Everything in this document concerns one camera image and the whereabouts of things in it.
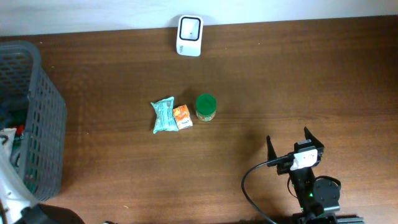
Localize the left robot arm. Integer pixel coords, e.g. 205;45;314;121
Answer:
1;147;83;224

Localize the green lid seasoning jar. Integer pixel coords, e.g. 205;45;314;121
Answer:
195;93;217;121

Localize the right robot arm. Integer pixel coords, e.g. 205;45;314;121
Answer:
266;128;364;224

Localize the white barcode scanner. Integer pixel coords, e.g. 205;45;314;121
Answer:
176;15;204;57

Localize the grey plastic basket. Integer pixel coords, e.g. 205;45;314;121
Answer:
1;40;67;202

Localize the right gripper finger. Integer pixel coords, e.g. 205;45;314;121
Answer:
304;127;323;148
266;136;277;167

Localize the teal snack pouch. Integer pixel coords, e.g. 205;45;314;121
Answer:
151;96;178;134

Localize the orange white small packet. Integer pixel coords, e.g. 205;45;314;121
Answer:
173;105;193;130

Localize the white tube with gold cap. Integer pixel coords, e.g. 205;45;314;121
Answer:
1;128;17;149

